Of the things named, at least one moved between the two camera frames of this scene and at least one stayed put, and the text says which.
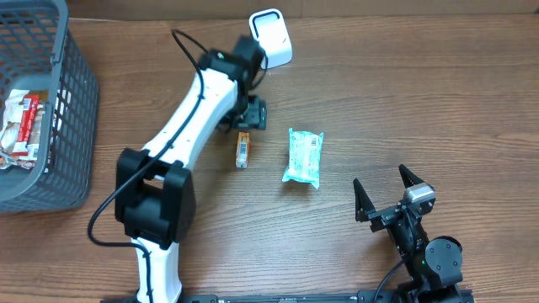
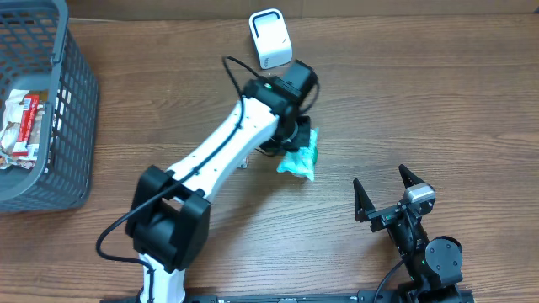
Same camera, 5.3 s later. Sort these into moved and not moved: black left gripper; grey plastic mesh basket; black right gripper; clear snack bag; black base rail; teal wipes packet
Moved: teal wipes packet; black left gripper
Not moved: clear snack bag; grey plastic mesh basket; black base rail; black right gripper
